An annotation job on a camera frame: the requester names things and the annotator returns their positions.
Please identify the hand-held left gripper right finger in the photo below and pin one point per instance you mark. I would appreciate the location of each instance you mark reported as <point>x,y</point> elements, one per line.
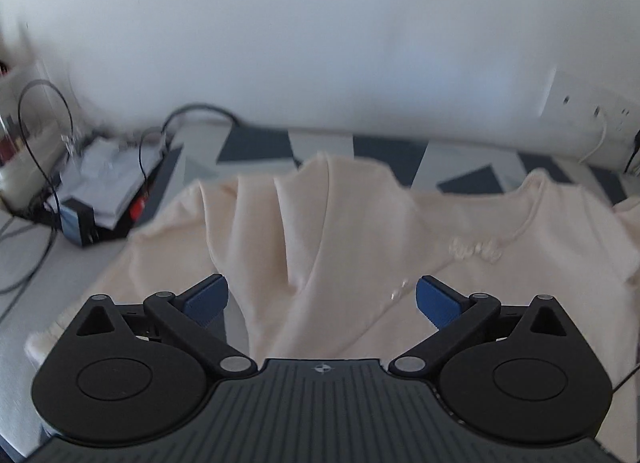
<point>437,300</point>

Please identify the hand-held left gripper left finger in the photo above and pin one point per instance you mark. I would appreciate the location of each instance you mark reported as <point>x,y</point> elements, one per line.
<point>207,298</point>

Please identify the cream shirt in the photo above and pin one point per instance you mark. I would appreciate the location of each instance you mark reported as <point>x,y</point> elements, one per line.
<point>350,243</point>

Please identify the black flat box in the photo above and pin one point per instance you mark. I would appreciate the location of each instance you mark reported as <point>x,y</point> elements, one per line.
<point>120,230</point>

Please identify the red plastic item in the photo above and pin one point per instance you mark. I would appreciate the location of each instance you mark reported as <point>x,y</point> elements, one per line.
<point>138,207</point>

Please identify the black power adapter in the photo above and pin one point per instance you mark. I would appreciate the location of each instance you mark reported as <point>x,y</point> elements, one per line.
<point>77,223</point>

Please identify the stack of white papers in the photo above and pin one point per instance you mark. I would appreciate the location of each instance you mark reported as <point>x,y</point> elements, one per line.
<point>100,183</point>

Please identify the geometric patterned ironing board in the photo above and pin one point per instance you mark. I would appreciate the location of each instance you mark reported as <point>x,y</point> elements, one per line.
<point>260,143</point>

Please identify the white storage container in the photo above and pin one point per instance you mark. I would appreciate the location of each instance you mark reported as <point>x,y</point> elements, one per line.
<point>20,183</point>

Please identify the white wall socket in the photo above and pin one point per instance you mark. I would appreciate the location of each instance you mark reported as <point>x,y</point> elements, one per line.
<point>575,98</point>

